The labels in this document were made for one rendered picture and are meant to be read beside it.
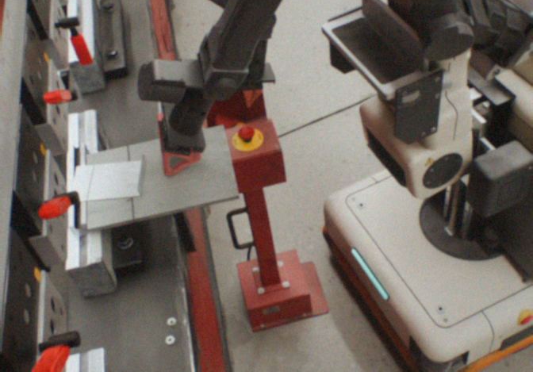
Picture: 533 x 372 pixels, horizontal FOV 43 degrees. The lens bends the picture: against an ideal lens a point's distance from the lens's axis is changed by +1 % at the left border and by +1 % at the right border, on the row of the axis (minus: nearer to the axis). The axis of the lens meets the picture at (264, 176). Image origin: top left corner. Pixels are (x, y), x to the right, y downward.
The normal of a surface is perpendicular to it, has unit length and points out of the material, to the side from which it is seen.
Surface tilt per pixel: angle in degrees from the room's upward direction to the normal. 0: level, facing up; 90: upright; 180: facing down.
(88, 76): 90
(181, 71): 35
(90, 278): 90
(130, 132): 0
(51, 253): 90
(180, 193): 0
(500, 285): 0
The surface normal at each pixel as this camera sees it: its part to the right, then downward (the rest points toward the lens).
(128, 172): -0.12, -0.65
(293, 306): 0.22, 0.71
